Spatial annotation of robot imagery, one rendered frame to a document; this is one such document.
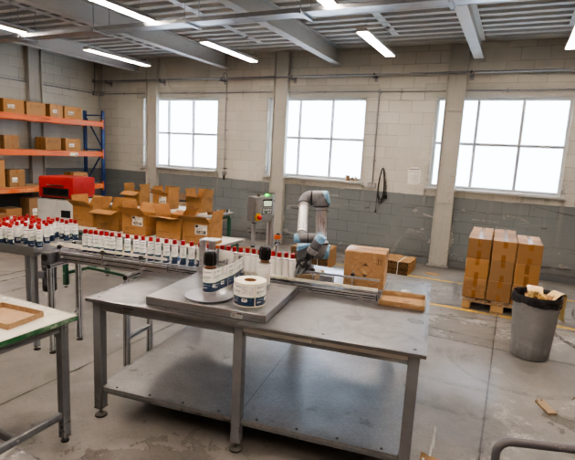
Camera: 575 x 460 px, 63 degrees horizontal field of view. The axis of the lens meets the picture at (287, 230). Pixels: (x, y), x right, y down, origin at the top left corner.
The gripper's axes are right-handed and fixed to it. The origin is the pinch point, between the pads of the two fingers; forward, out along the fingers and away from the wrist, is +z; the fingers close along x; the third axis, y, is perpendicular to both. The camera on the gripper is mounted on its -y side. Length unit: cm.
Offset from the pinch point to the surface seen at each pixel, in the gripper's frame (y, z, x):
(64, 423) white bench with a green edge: 113, 123, -54
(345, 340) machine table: 84, -17, 51
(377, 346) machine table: 84, -26, 65
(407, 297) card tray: -12, -31, 73
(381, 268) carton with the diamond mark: -17, -36, 48
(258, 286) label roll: 67, -4, -8
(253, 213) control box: 1, -18, -52
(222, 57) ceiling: -567, -62, -426
